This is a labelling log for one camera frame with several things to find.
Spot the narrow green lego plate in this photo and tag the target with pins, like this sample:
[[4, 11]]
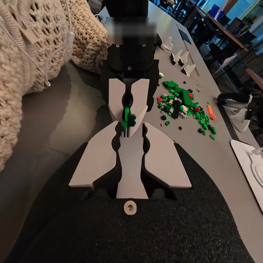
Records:
[[126, 113]]

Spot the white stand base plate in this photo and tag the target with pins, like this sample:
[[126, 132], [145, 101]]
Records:
[[244, 160]]

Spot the long wooden desk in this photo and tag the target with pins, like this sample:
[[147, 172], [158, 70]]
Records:
[[226, 31]]

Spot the blue table mat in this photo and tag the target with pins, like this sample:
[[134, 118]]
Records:
[[185, 37]]

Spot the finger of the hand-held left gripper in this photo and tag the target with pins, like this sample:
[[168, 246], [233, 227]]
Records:
[[115, 94], [141, 94]]

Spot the blue storage bin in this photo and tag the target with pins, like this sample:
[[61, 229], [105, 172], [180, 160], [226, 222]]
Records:
[[214, 11]]

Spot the black mesh office chair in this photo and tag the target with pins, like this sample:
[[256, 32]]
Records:
[[215, 51]]

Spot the orange brick separator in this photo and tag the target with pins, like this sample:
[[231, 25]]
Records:
[[211, 112]]

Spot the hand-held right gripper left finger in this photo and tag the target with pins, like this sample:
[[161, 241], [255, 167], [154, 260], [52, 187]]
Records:
[[94, 162]]

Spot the person in cream knit sweater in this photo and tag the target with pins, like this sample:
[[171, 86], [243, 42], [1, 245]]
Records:
[[20, 102]]

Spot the white paper sign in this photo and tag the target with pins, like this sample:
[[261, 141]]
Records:
[[226, 62]]

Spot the pile of loose lego pieces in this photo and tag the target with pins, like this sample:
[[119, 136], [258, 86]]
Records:
[[185, 96]]

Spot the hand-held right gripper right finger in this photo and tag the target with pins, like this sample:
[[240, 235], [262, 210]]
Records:
[[166, 162]]

